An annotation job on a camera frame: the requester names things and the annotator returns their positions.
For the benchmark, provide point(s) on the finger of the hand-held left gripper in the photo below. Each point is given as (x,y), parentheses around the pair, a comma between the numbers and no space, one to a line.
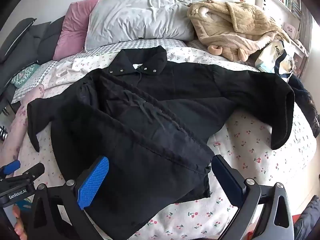
(10,166)
(31,172)

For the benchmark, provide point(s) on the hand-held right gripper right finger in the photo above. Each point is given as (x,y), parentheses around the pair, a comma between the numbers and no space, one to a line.
(226,178)

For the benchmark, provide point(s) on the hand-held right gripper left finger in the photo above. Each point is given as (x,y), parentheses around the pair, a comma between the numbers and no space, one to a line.
(93,182)

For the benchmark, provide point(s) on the black jacket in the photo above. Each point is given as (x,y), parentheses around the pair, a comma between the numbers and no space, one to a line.
(150,120)

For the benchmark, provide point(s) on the person's left hand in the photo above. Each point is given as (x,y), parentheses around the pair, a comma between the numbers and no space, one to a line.
(19,221)

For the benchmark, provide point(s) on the cherry print bed sheet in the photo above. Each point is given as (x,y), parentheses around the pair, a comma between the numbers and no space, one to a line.
(250,140)

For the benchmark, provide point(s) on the pink floral blanket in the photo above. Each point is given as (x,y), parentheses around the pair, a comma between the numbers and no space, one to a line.
(17,120)

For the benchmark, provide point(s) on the red object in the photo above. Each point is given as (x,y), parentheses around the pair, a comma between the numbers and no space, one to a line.
(296,218)

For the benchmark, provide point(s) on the teal patterned cushion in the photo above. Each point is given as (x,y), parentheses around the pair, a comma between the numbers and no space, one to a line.
(23,76)

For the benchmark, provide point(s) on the dark grey cloth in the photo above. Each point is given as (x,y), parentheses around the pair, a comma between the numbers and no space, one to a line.
(308,220)

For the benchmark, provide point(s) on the dark furry garment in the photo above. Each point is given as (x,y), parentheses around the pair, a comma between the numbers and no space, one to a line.
(308,102)

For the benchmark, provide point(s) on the dark grey cushions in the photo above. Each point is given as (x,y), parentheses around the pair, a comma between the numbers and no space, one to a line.
(25,40)

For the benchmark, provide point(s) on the white tote bag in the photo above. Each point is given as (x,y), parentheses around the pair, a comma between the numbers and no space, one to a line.
(275,60)

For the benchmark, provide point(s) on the pink pillow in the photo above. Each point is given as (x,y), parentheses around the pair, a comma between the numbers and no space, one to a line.
(72,27)

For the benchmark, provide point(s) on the beige fleece blanket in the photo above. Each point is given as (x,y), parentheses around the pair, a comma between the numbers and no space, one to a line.
(235,27)

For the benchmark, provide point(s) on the small pink box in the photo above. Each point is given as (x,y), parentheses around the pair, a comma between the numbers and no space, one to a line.
(290,28)

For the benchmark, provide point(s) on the grey crumpled pillow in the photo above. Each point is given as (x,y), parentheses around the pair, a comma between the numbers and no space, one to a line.
(140,15)

